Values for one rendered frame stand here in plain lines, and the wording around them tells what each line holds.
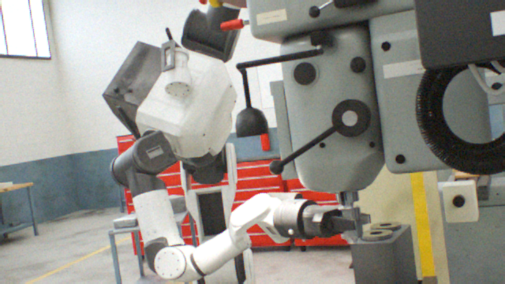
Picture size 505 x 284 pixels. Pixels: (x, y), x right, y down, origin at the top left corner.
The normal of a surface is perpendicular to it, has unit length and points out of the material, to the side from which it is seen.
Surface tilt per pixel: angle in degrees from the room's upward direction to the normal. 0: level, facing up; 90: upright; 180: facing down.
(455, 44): 90
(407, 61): 90
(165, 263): 78
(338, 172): 118
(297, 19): 90
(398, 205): 90
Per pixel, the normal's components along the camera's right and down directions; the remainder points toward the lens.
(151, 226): -0.31, -0.12
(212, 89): 0.55, -0.11
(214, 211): -0.04, 0.14
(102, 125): -0.33, 0.10
